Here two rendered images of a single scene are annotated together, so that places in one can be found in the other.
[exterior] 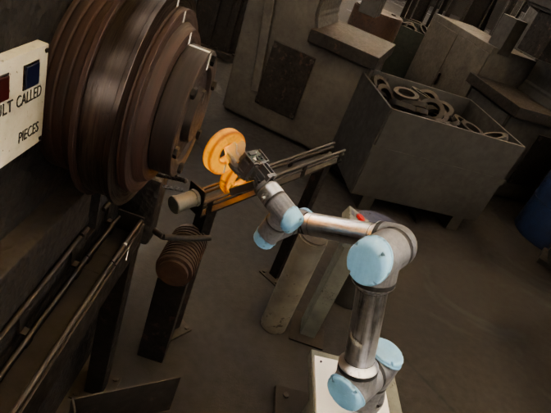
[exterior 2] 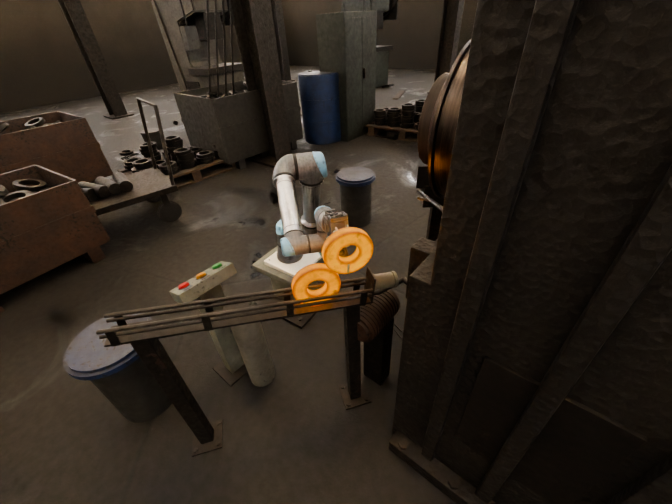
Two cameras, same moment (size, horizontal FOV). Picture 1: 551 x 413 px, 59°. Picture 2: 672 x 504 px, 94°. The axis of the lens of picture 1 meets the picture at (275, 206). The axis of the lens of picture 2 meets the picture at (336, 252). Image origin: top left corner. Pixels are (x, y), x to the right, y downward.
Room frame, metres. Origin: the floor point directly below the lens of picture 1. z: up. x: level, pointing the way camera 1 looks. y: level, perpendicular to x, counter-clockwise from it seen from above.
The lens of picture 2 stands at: (1.96, 0.74, 1.39)
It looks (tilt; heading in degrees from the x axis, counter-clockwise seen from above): 36 degrees down; 225
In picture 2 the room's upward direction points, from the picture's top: 4 degrees counter-clockwise
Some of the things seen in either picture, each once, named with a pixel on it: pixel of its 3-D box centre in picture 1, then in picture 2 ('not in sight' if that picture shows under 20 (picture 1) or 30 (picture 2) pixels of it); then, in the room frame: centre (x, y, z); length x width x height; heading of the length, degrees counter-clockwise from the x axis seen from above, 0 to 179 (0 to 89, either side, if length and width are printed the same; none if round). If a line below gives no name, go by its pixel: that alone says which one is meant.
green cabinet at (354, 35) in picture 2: not in sight; (349, 79); (-1.78, -2.56, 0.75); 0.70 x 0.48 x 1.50; 4
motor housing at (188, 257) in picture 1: (170, 295); (372, 345); (1.28, 0.23, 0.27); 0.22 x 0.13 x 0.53; 4
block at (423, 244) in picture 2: (141, 203); (426, 274); (1.18, 0.38, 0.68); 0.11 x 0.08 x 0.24; 94
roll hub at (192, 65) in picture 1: (186, 112); (443, 122); (0.95, 0.25, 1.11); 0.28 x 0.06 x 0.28; 4
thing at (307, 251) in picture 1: (292, 283); (252, 342); (1.62, -0.19, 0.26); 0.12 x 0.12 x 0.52
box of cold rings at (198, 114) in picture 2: not in sight; (243, 119); (-0.34, -3.17, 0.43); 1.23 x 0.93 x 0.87; 2
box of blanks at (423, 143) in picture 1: (413, 147); not in sight; (3.47, -0.78, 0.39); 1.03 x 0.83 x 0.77; 109
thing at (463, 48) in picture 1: (453, 88); not in sight; (5.15, -1.23, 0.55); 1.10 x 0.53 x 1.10; 24
